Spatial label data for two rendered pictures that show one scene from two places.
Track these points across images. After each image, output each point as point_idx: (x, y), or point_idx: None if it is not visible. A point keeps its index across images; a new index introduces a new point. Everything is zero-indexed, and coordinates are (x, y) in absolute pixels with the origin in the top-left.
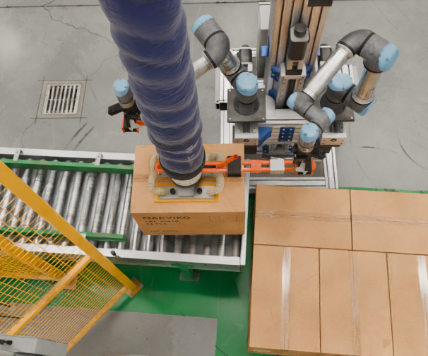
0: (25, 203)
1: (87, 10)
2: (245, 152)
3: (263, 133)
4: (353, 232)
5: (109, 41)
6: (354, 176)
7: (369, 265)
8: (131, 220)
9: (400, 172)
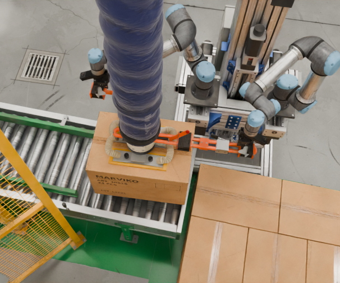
0: None
1: None
2: (194, 133)
3: (214, 118)
4: (280, 218)
5: (90, 23)
6: (286, 170)
7: (290, 248)
8: (85, 178)
9: (326, 172)
